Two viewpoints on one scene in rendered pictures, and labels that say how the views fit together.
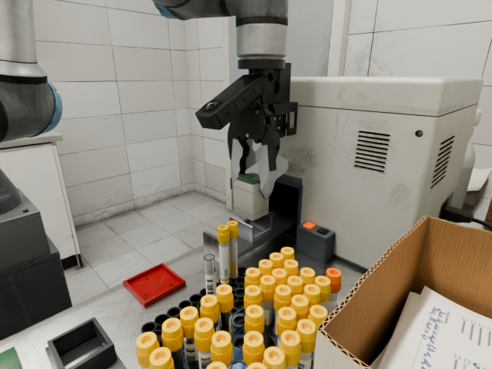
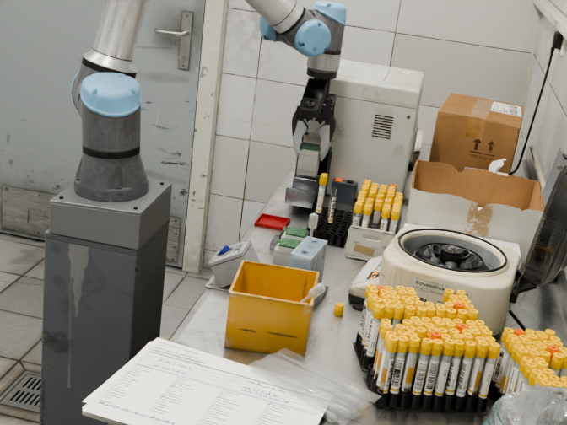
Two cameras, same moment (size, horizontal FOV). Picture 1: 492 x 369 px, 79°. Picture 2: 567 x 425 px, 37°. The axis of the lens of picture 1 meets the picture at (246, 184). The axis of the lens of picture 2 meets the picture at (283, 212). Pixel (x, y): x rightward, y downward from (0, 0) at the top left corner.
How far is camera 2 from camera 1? 165 cm
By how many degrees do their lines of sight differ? 34
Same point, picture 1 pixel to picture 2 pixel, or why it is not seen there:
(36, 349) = (258, 248)
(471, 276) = (436, 185)
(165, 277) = (272, 219)
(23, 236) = (166, 203)
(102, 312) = (264, 235)
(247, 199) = (312, 162)
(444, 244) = (425, 173)
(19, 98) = not seen: hidden behind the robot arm
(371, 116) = (383, 106)
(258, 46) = (330, 67)
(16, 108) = not seen: hidden behind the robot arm
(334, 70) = not seen: outside the picture
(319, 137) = (348, 117)
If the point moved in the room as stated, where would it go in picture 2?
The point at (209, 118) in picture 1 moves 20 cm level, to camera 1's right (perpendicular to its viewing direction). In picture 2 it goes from (315, 111) to (383, 109)
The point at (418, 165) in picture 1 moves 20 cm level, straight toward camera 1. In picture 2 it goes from (408, 134) to (424, 158)
